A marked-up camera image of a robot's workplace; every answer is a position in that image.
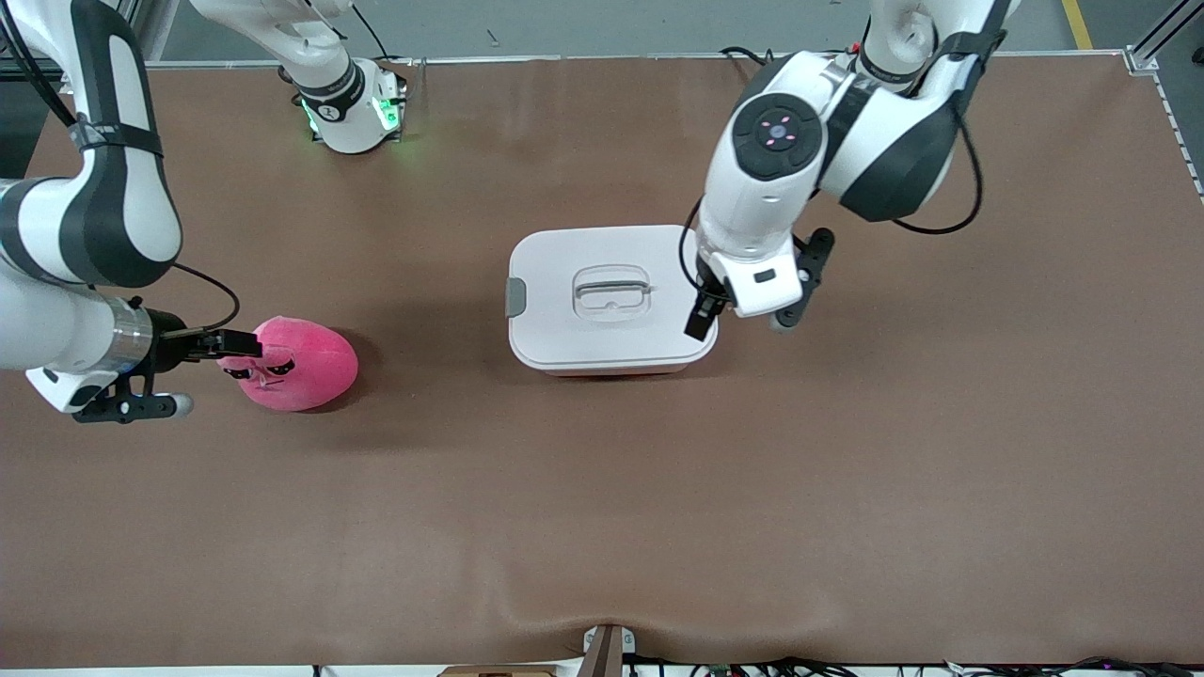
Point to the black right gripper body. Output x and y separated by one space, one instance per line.
170 344

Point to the pink plush toy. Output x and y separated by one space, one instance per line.
310 376

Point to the white box lid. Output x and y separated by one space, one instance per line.
564 329

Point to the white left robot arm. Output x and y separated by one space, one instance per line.
771 188

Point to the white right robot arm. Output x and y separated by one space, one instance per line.
122 207

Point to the pink plastic box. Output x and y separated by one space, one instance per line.
611 371

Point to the brown table cover sheet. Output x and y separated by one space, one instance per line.
602 517

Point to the aluminium table edge rail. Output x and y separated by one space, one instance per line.
564 58

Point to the aluminium frame post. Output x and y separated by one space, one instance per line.
1162 33
165 28

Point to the wooden bracket with metal plate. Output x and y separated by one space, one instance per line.
607 651

